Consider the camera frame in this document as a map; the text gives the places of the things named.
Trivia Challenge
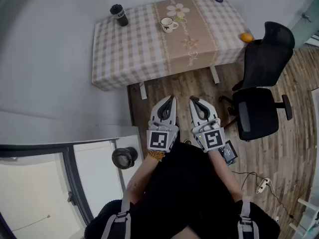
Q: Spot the person's right forearm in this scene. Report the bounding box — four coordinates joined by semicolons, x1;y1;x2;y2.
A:
208;149;244;204

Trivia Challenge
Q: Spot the black window frame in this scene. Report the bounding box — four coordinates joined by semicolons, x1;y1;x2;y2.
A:
0;138;120;228

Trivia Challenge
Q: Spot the black office chair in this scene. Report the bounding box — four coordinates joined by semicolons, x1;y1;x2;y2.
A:
219;21;296;142

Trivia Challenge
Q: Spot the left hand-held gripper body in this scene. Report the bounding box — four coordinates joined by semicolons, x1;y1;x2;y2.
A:
146;119;179;154

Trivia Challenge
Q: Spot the orange fruit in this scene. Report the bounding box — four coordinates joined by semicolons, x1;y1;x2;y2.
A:
240;32;254;43

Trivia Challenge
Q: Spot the white table leg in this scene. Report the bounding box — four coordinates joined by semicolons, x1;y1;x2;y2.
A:
139;82;148;101
210;65;220;85

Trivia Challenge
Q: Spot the beige checked flower tablecloth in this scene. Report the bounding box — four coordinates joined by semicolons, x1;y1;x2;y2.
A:
91;0;252;92

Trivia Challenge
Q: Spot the white metal rack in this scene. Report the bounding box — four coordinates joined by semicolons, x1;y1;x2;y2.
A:
289;198;319;239

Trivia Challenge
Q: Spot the white power strip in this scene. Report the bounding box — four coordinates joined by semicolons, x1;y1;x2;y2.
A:
256;177;271;194

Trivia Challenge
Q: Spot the black shaker bottle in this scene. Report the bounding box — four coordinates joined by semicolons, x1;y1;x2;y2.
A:
110;3;130;27

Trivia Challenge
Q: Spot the black floor cable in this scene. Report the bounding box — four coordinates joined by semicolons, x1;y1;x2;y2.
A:
234;172;295;219

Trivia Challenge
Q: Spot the person's black clothing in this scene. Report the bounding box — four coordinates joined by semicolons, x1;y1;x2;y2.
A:
84;140;281;239

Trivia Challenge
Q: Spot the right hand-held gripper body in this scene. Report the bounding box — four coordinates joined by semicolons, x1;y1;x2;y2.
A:
190;118;227;154

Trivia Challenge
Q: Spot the person's left forearm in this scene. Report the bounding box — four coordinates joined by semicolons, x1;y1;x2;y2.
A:
123;150;166;205

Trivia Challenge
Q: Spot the black screen device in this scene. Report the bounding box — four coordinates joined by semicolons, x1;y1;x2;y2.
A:
219;140;239;165

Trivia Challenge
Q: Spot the brown bead bracelet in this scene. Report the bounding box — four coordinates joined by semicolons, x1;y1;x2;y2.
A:
147;149;166;162

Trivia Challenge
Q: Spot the white floral mug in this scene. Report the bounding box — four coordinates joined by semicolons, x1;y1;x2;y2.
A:
160;17;179;34

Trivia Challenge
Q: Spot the grey backpack strap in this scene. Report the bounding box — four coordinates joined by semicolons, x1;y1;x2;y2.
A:
101;198;132;239
236;195;257;239

